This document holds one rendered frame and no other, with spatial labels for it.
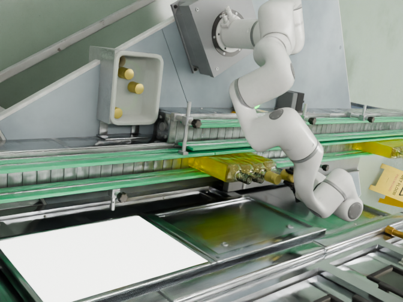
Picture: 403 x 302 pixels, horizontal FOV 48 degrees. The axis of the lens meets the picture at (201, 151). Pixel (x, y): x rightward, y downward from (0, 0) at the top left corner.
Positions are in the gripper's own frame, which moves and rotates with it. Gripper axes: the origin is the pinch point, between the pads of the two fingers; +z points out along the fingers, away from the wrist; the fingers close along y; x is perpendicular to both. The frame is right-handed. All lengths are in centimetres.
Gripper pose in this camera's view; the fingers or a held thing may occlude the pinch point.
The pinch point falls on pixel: (291, 177)
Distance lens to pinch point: 150.6
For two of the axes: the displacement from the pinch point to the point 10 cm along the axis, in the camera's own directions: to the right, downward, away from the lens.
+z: -4.3, -2.7, 8.6
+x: -8.9, 0.0, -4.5
